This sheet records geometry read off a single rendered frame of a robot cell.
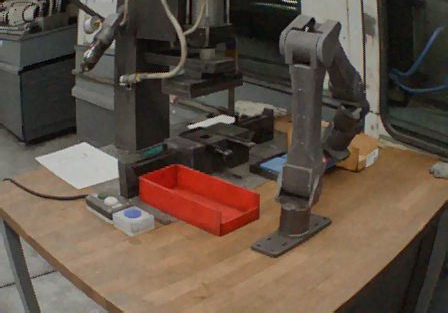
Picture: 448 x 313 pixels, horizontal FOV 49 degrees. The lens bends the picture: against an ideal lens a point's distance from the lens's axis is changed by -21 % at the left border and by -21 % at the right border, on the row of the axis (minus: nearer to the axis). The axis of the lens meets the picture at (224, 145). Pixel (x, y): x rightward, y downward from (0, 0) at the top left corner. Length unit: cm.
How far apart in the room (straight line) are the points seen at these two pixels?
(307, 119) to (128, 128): 69
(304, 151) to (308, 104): 9
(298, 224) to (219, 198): 25
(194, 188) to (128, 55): 44
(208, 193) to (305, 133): 34
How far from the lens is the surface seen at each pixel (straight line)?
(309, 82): 110
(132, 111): 165
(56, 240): 121
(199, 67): 145
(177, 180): 144
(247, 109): 199
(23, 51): 444
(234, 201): 132
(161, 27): 150
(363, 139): 165
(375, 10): 180
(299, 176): 115
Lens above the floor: 147
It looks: 19 degrees down
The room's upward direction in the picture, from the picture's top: straight up
